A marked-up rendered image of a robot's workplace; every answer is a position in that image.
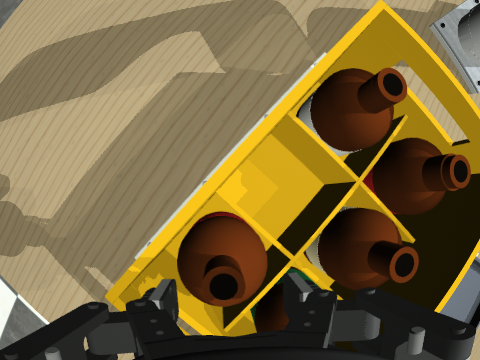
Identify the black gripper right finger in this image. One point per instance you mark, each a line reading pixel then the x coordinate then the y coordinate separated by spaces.
pixel 411 331

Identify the yellow bottle crate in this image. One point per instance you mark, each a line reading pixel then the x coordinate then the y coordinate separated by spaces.
pixel 293 184

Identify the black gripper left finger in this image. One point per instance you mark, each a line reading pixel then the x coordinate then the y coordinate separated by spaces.
pixel 111 332

